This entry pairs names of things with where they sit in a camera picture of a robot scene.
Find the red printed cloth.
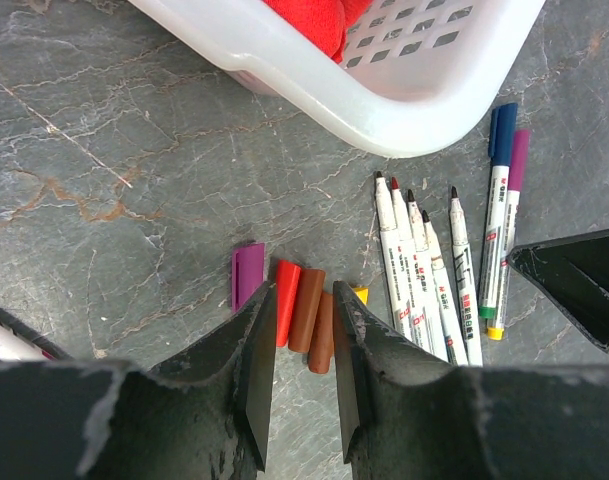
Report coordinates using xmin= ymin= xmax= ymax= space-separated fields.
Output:
xmin=264 ymin=0 xmax=372 ymax=64

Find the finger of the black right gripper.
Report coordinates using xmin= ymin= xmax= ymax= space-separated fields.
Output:
xmin=508 ymin=229 xmax=609 ymax=354

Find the brown capped marker pen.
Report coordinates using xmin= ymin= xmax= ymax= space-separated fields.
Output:
xmin=375 ymin=171 xmax=413 ymax=341

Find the blue capped marker pen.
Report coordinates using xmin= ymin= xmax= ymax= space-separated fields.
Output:
xmin=478 ymin=103 xmax=518 ymax=319

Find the red capped marker pen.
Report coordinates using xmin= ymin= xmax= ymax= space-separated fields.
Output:
xmin=391 ymin=177 xmax=434 ymax=354

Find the pens pile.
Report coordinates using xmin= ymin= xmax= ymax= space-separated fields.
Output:
xmin=0 ymin=307 xmax=73 ymax=361

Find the purple pen cap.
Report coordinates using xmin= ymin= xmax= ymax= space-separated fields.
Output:
xmin=232 ymin=243 xmax=265 ymax=312

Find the yellow pen cap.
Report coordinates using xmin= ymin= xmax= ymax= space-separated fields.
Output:
xmin=352 ymin=286 xmax=369 ymax=305

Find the white plastic basket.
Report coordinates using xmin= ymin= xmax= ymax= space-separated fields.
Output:
xmin=137 ymin=1 xmax=542 ymax=158

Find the yellow capped marker pen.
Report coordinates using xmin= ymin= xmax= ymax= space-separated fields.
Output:
xmin=449 ymin=186 xmax=483 ymax=367

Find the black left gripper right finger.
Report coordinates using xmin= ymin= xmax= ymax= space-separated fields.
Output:
xmin=333 ymin=281 xmax=454 ymax=464

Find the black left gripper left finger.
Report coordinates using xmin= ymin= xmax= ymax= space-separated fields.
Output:
xmin=151 ymin=282 xmax=277 ymax=471

